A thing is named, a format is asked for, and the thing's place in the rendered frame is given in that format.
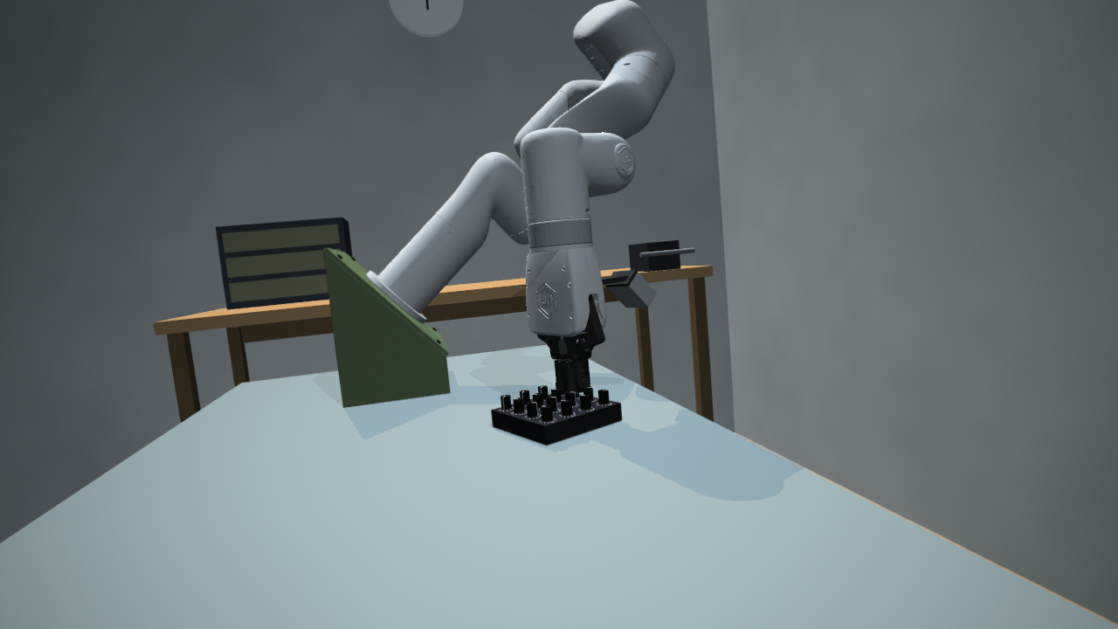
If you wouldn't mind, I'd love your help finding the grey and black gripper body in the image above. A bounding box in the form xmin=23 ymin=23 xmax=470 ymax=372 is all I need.
xmin=525 ymin=244 xmax=606 ymax=337

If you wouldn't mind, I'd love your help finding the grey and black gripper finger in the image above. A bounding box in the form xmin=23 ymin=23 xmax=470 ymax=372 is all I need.
xmin=565 ymin=294 xmax=605 ymax=394
xmin=537 ymin=334 xmax=569 ymax=393

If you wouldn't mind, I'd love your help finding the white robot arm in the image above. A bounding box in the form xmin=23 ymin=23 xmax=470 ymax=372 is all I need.
xmin=366 ymin=0 xmax=675 ymax=323

